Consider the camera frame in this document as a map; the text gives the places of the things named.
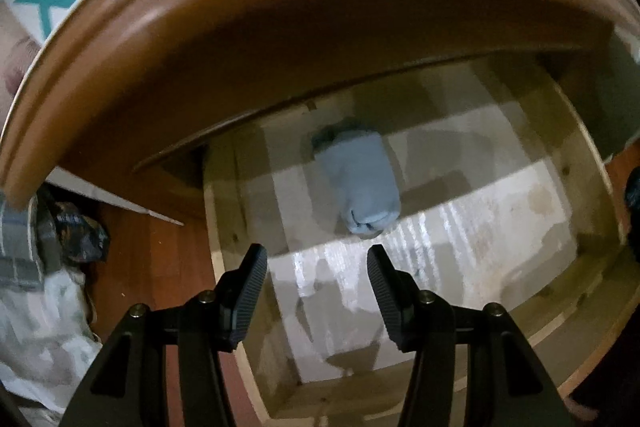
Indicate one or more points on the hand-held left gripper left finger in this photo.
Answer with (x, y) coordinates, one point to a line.
(250, 292)

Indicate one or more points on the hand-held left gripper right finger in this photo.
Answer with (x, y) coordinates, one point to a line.
(387, 292)

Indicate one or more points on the wooden drawer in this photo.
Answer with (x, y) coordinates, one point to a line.
(475, 217)

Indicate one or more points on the light blue sock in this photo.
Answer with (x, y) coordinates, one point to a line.
(360, 177)

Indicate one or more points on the white flat panel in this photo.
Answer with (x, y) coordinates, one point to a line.
(115, 197)

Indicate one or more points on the black plastic bag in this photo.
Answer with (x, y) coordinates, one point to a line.
(80, 232)

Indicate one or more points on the white crumpled cloth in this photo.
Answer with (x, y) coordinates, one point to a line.
(40, 337)

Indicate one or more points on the wooden table top edge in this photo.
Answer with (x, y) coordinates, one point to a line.
(300, 7)

